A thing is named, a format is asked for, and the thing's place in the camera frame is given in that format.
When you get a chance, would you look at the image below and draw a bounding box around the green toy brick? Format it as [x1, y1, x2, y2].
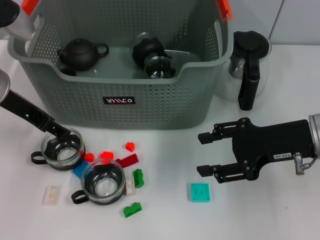
[132, 168, 146, 189]
[122, 201, 142, 219]

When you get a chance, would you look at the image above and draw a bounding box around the clear toy brick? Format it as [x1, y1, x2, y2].
[41, 185, 62, 206]

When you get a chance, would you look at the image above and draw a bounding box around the grey perforated storage bin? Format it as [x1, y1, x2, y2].
[7, 0, 235, 131]

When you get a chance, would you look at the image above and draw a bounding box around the glass teacup black holder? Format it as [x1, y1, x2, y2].
[131, 31, 168, 70]
[71, 158, 127, 206]
[143, 56, 179, 80]
[30, 126, 87, 173]

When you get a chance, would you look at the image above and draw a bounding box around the black clay teapot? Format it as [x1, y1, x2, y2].
[56, 37, 110, 72]

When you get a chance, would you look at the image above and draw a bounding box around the right gripper cable silver plug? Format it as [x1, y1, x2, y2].
[293, 151, 320, 176]

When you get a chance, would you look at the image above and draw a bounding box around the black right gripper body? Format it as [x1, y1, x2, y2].
[232, 116, 316, 181]

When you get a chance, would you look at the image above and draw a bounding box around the glass coffee pot black lid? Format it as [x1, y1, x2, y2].
[216, 29, 273, 111]

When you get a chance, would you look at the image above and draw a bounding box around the teal square toy brick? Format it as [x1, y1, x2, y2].
[187, 183, 212, 203]

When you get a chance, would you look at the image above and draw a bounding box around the long dark red toy brick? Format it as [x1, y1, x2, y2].
[116, 153, 140, 169]

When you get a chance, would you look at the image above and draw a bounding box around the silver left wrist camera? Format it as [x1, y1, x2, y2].
[0, 0, 43, 42]

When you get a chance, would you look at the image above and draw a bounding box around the white toy brick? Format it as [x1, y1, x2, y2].
[124, 176, 137, 197]

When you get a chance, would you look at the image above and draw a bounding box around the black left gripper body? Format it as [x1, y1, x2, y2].
[0, 90, 55, 133]

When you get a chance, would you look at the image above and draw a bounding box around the orange bin handle clip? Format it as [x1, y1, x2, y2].
[216, 0, 234, 23]
[21, 0, 41, 17]

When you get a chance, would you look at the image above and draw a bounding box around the blue toy brick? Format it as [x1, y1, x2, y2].
[72, 159, 90, 179]

